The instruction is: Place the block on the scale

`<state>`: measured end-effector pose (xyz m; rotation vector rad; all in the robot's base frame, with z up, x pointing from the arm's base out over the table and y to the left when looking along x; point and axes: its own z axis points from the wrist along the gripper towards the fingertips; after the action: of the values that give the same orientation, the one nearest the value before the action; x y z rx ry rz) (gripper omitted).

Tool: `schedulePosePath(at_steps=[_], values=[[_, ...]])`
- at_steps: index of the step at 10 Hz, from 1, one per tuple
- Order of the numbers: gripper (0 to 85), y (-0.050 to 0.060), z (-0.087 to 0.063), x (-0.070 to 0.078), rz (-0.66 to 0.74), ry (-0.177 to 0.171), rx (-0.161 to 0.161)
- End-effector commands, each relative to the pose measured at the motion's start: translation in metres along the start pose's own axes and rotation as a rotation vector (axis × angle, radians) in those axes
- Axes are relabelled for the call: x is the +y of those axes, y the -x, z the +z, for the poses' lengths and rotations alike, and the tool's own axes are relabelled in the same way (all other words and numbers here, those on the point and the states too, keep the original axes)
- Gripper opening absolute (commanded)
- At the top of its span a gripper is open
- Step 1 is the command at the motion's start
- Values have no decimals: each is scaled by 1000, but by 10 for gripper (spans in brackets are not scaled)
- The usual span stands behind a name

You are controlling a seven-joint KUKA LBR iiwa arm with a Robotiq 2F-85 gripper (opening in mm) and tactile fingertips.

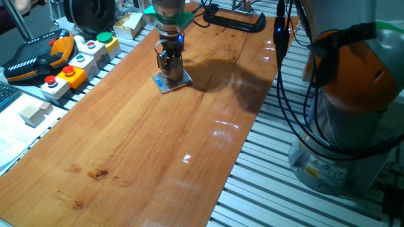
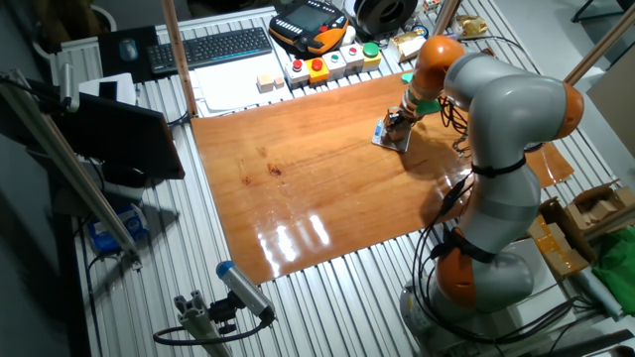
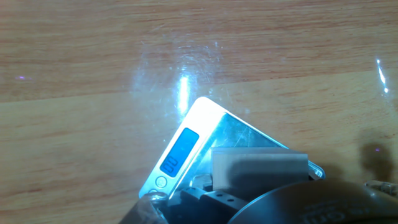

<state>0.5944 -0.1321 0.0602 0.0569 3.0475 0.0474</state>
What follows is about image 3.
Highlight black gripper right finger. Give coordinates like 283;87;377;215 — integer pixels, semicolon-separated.
228;179;398;224

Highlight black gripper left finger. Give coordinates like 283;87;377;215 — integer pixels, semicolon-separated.
119;174;249;224

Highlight silver digital pocket scale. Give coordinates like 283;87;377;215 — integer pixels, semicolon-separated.
138;96;326;200

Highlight glossy wood grain mat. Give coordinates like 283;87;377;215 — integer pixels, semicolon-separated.
0;0;398;224

